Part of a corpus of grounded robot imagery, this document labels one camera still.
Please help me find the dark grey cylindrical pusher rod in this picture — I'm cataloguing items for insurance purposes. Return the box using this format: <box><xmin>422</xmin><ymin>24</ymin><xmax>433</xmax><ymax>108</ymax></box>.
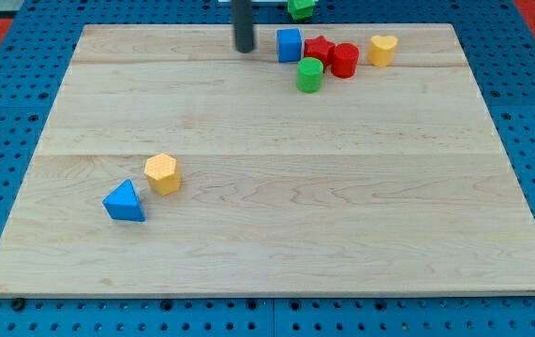
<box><xmin>230</xmin><ymin>0</ymin><xmax>255</xmax><ymax>53</ymax></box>

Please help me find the green cylinder block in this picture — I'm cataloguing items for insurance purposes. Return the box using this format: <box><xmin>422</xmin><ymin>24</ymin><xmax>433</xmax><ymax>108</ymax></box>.
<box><xmin>296</xmin><ymin>57</ymin><xmax>323</xmax><ymax>94</ymax></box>

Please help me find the green star block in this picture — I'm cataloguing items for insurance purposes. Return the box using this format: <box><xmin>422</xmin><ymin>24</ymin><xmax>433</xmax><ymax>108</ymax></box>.
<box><xmin>287</xmin><ymin>0</ymin><xmax>316</xmax><ymax>21</ymax></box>

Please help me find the red star block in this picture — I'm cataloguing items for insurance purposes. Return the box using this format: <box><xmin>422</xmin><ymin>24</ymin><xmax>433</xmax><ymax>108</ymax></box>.
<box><xmin>304</xmin><ymin>36</ymin><xmax>335</xmax><ymax>69</ymax></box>

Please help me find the blue cube block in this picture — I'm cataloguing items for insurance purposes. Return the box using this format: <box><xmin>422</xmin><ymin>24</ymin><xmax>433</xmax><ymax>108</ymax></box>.
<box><xmin>276</xmin><ymin>28</ymin><xmax>303</xmax><ymax>63</ymax></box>

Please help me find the red cylinder block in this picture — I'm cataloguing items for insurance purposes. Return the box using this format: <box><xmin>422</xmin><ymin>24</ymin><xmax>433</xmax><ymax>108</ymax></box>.
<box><xmin>331</xmin><ymin>43</ymin><xmax>360</xmax><ymax>78</ymax></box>

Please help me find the yellow heart block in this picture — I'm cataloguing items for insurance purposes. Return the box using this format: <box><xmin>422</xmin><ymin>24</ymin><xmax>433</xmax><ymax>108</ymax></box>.
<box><xmin>367</xmin><ymin>36</ymin><xmax>398</xmax><ymax>67</ymax></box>

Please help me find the light wooden board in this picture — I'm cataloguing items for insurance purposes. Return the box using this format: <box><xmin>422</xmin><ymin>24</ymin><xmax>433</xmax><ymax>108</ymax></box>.
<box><xmin>0</xmin><ymin>23</ymin><xmax>535</xmax><ymax>299</ymax></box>

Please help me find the yellow hexagon block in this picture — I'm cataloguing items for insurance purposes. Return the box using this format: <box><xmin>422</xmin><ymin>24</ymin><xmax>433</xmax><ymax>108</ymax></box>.
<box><xmin>144</xmin><ymin>154</ymin><xmax>182</xmax><ymax>196</ymax></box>

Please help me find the blue triangle block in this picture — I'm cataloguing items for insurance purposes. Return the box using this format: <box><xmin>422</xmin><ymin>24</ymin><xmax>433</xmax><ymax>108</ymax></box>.
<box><xmin>102</xmin><ymin>179</ymin><xmax>146</xmax><ymax>222</ymax></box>

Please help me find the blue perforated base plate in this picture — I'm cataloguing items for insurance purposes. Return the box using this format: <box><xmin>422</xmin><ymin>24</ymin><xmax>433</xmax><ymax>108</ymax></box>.
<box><xmin>0</xmin><ymin>0</ymin><xmax>535</xmax><ymax>336</ymax></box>

